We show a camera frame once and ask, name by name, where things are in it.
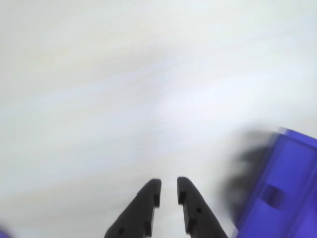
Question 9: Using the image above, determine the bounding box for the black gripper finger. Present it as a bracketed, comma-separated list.
[103, 178, 162, 238]
[176, 176, 228, 238]

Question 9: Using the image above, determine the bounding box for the blue plastic box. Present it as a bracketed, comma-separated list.
[231, 126, 317, 238]

